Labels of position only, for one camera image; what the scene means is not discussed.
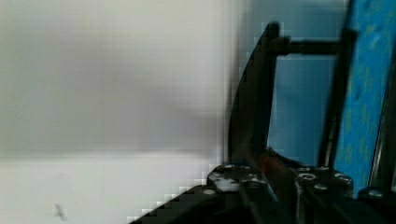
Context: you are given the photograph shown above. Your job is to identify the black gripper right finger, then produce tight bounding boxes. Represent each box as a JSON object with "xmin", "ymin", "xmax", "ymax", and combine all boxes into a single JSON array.
[{"xmin": 260, "ymin": 147, "xmax": 304, "ymax": 203}]

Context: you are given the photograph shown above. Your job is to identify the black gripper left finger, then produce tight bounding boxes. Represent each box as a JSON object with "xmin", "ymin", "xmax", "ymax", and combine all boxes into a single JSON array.
[{"xmin": 206, "ymin": 163, "xmax": 277, "ymax": 202}]

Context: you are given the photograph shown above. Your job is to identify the blue oven door with handle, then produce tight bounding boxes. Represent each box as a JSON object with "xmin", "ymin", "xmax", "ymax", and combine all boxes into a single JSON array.
[{"xmin": 233, "ymin": 0, "xmax": 395, "ymax": 190}]

